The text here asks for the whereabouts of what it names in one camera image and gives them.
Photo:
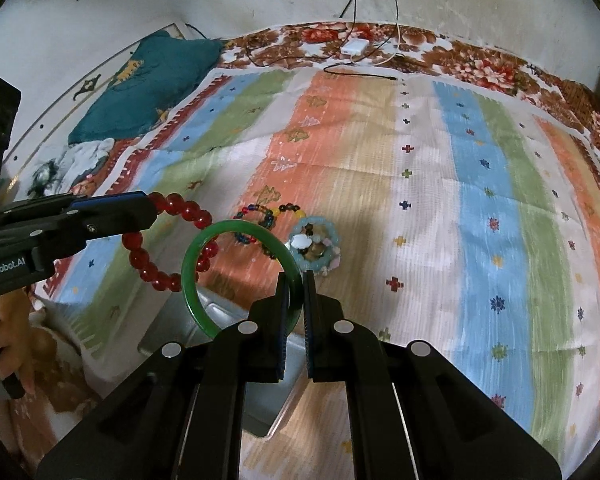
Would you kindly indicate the dark tangled cloth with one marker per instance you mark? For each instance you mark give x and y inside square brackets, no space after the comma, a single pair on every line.
[42,177]

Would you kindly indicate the metal tin box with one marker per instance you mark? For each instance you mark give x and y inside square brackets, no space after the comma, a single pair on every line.
[180,332]

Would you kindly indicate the green jade bangle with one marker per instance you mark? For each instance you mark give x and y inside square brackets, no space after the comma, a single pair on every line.
[189,280]

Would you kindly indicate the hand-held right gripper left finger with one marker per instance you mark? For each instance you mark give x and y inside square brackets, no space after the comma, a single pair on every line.
[281,332]

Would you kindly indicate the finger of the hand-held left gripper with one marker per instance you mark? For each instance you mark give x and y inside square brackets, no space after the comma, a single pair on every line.
[110,200]
[125,216]

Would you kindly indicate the striped woven cloth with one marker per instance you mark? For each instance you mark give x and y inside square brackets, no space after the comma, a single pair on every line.
[430,260]

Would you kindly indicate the teal pillow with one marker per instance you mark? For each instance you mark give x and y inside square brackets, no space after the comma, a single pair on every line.
[145,85]

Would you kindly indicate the person's left hand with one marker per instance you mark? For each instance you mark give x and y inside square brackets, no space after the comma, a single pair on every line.
[17,320]

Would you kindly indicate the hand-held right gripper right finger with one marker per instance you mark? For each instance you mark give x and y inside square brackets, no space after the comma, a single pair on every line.
[308,332]

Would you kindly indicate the white stone ornament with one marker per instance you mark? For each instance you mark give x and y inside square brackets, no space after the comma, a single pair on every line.
[300,243]

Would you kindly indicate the white charger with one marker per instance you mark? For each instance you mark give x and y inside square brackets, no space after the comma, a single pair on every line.
[355,45]

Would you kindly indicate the white crumpled cloth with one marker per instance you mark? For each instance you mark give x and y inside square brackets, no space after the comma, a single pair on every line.
[87,157]

